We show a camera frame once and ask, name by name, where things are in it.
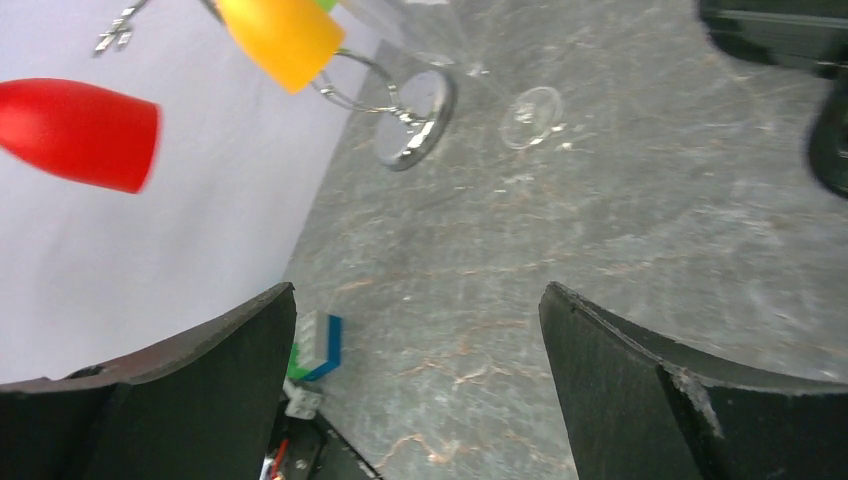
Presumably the yellow plastic wine glass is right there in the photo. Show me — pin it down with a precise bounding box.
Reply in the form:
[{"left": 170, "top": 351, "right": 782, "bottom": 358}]
[{"left": 216, "top": 0, "right": 345, "bottom": 94}]

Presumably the black poker chip case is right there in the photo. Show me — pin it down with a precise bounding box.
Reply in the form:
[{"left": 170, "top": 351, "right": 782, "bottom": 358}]
[{"left": 695, "top": 0, "right": 847, "bottom": 199}]

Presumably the green plastic wine glass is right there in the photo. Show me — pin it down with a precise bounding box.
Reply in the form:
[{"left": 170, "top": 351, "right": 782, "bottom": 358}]
[{"left": 315, "top": 0, "right": 339, "bottom": 13}]

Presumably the red plastic wine glass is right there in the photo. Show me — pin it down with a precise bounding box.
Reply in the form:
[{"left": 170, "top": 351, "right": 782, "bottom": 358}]
[{"left": 1, "top": 78, "right": 162, "bottom": 194}]

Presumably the chrome wine glass rack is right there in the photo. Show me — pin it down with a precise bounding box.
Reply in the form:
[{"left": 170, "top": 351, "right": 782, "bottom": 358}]
[{"left": 92, "top": 0, "right": 458, "bottom": 174}]

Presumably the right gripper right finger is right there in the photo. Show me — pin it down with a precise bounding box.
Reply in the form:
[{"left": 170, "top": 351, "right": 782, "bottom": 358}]
[{"left": 539, "top": 282, "right": 847, "bottom": 479}]

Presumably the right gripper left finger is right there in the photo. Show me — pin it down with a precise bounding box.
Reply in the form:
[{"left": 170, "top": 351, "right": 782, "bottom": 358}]
[{"left": 1, "top": 282, "right": 297, "bottom": 479}]

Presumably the coloured toy brick block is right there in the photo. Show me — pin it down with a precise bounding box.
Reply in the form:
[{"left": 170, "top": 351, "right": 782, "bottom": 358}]
[{"left": 287, "top": 311, "right": 343, "bottom": 382}]

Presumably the clear flute glass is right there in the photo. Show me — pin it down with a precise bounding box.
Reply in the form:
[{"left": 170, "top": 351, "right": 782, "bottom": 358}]
[{"left": 344, "top": 0, "right": 566, "bottom": 152}]

